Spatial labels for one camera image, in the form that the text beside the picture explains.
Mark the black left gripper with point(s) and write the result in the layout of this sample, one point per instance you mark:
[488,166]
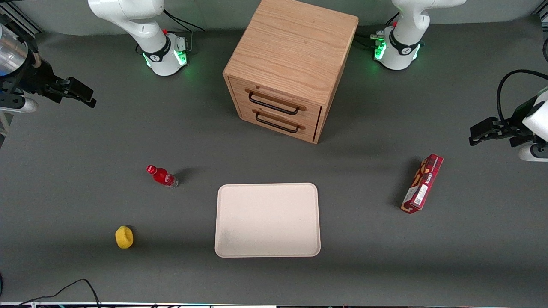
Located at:
[510,128]

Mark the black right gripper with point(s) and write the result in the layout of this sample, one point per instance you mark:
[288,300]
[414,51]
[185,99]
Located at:
[37,81]

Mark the wooden drawer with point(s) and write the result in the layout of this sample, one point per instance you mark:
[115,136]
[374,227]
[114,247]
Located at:
[310,130]
[310,112]

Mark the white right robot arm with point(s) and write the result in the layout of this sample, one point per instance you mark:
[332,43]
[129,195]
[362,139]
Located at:
[141,25]

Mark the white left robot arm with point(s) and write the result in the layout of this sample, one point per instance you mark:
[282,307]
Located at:
[406,34]

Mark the wooden two-drawer cabinet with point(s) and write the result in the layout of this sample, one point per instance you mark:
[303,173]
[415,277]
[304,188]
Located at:
[291,47]

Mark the white metal stand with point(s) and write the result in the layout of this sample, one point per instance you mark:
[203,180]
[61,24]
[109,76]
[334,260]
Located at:
[3,128]

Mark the red snack box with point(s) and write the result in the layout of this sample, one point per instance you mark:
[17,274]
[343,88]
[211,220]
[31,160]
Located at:
[421,186]

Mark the small red bottle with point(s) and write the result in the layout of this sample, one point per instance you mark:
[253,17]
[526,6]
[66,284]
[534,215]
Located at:
[162,176]

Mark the yellow lemon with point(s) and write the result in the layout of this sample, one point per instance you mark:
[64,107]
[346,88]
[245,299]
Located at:
[124,237]

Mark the beige rectangular tray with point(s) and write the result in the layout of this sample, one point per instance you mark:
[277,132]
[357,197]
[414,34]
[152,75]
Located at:
[267,220]

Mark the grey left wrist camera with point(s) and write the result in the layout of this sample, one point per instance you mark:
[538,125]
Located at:
[533,153]

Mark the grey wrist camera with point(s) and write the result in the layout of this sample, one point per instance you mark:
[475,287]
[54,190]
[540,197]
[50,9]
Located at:
[533,153]
[21,105]

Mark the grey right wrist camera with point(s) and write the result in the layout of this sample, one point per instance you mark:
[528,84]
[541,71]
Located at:
[21,105]

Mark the aluminium frame profile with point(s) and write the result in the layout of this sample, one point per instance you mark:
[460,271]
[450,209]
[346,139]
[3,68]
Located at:
[17,17]

